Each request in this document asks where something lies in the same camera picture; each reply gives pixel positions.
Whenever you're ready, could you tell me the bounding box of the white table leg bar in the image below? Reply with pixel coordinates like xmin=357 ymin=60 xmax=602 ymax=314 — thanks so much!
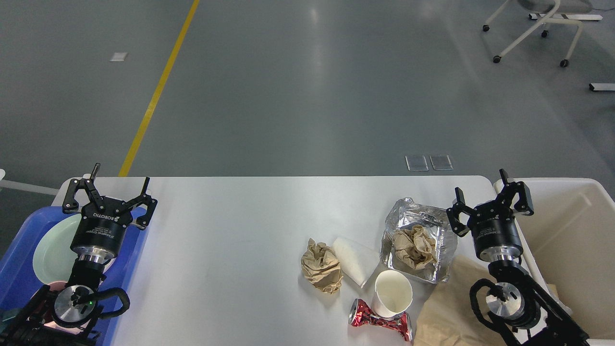
xmin=589 ymin=83 xmax=615 ymax=92

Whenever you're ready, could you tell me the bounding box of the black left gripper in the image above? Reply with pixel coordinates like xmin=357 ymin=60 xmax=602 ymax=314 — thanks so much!
xmin=62 ymin=163 xmax=158 ymax=264

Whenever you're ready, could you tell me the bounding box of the white rolling chair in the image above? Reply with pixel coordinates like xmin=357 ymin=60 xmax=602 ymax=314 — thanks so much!
xmin=492 ymin=0 xmax=593 ymax=68

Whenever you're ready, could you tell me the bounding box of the pink ribbed mug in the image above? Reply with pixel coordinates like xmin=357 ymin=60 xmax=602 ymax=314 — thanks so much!
xmin=29 ymin=281 xmax=97 ymax=332

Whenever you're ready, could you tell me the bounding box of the crushed red can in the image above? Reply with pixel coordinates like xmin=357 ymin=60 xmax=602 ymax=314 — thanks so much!
xmin=348 ymin=298 xmax=413 ymax=343

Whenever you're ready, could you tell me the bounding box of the brown paper in foil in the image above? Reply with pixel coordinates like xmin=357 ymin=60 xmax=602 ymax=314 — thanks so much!
xmin=393 ymin=225 xmax=437 ymax=270

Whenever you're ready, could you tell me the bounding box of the brown paper bag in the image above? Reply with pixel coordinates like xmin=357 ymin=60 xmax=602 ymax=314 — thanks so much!
xmin=414 ymin=255 xmax=505 ymax=346

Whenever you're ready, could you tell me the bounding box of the beige plastic bin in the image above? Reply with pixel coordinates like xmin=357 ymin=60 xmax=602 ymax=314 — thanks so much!
xmin=517 ymin=177 xmax=615 ymax=346

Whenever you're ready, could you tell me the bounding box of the crumpled brown paper ball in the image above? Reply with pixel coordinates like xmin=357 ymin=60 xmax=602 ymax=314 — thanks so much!
xmin=300 ymin=238 xmax=343 ymax=294

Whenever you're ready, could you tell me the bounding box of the white chair base leg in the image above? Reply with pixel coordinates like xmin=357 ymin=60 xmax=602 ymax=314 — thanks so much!
xmin=0 ymin=169 xmax=59 ymax=196

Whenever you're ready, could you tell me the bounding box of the white crushed paper cup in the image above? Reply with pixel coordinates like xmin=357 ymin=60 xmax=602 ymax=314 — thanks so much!
xmin=332 ymin=237 xmax=380 ymax=288

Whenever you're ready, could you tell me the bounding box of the mint green plate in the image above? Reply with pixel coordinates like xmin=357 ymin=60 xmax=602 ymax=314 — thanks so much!
xmin=33 ymin=214 xmax=116 ymax=285

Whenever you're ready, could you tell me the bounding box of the silver foil container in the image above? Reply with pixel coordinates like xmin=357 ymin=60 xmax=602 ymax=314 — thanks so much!
xmin=380 ymin=198 xmax=458 ymax=284

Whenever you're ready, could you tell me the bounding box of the clear plastic wrap in bin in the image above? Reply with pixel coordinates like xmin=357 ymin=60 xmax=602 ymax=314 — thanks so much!
xmin=550 ymin=286 xmax=574 ymax=318

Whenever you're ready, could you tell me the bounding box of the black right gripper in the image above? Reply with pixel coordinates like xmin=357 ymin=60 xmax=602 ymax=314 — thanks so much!
xmin=446 ymin=169 xmax=534 ymax=262

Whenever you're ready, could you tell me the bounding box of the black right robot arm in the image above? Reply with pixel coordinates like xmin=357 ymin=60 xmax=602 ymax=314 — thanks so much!
xmin=446 ymin=169 xmax=589 ymax=346

